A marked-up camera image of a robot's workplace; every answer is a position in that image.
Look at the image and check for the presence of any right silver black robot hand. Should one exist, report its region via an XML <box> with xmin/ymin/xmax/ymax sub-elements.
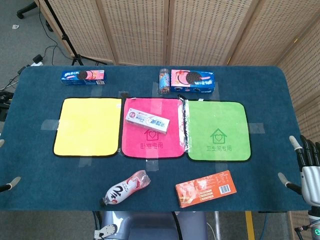
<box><xmin>277</xmin><ymin>134</ymin><xmax>320</xmax><ymax>206</ymax></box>

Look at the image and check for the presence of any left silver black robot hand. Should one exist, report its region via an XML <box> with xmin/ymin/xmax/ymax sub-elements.
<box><xmin>0</xmin><ymin>139</ymin><xmax>22</xmax><ymax>193</ymax></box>

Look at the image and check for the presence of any white toothpaste box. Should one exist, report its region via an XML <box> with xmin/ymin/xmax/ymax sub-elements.
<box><xmin>125</xmin><ymin>107</ymin><xmax>171</xmax><ymax>135</ymax></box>

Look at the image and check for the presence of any orange flat box with barcode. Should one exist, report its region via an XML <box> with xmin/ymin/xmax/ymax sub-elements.
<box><xmin>174</xmin><ymin>170</ymin><xmax>238</xmax><ymax>209</ymax></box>

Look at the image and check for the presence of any slim blue pink cookie box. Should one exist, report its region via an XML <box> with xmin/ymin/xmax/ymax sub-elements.
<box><xmin>61</xmin><ymin>69</ymin><xmax>107</xmax><ymax>87</ymax></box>

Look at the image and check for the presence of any wide blue pink cookie box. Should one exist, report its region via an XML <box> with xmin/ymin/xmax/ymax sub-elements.
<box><xmin>169</xmin><ymin>69</ymin><xmax>216</xmax><ymax>94</ymax></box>

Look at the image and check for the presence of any yellow cloth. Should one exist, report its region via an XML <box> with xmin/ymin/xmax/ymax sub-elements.
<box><xmin>52</xmin><ymin>97</ymin><xmax>123</xmax><ymax>158</ymax></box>

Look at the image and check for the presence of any metal table leg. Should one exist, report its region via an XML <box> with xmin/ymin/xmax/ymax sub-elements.
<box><xmin>213</xmin><ymin>211</ymin><xmax>221</xmax><ymax>240</ymax></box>

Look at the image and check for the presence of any green cloth with house print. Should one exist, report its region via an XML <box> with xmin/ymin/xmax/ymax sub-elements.
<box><xmin>186</xmin><ymin>99</ymin><xmax>252</xmax><ymax>163</ymax></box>

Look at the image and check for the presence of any plastic drink bottle white label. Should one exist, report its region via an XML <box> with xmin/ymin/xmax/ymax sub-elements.
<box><xmin>99</xmin><ymin>169</ymin><xmax>152</xmax><ymax>207</ymax></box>

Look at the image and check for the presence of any clear plastic strip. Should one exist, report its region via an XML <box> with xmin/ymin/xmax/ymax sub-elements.
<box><xmin>176</xmin><ymin>94</ymin><xmax>190</xmax><ymax>153</ymax></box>

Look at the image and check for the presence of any grey robot torso base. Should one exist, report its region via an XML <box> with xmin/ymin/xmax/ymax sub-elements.
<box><xmin>93</xmin><ymin>211</ymin><xmax>209</xmax><ymax>240</ymax></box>

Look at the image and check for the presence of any pink cloth with house print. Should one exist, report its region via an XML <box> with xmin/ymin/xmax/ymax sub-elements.
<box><xmin>120</xmin><ymin>96</ymin><xmax>188</xmax><ymax>159</ymax></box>

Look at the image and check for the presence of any dark blue felt table cover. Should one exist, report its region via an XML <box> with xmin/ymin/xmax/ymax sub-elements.
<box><xmin>0</xmin><ymin>65</ymin><xmax>311</xmax><ymax>213</ymax></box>

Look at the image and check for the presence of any black tripod stand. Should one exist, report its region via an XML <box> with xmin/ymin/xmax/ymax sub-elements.
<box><xmin>43</xmin><ymin>0</ymin><xmax>108</xmax><ymax>66</ymax></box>

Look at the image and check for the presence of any black office chair base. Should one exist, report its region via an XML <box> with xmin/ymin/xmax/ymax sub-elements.
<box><xmin>16</xmin><ymin>0</ymin><xmax>39</xmax><ymax>20</ymax></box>

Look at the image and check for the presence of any clear snack jar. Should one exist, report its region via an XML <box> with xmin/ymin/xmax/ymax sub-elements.
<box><xmin>158</xmin><ymin>68</ymin><xmax>172</xmax><ymax>95</ymax></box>

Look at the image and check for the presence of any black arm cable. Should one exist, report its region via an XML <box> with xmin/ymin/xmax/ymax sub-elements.
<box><xmin>294</xmin><ymin>225</ymin><xmax>315</xmax><ymax>233</ymax></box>

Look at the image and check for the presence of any black equipment with cables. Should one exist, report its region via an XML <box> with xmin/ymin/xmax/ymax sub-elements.
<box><xmin>0</xmin><ymin>90</ymin><xmax>15</xmax><ymax>121</ymax></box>

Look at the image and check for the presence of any black floor cable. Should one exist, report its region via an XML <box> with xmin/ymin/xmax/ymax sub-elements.
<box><xmin>37</xmin><ymin>0</ymin><xmax>76</xmax><ymax>63</ymax></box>

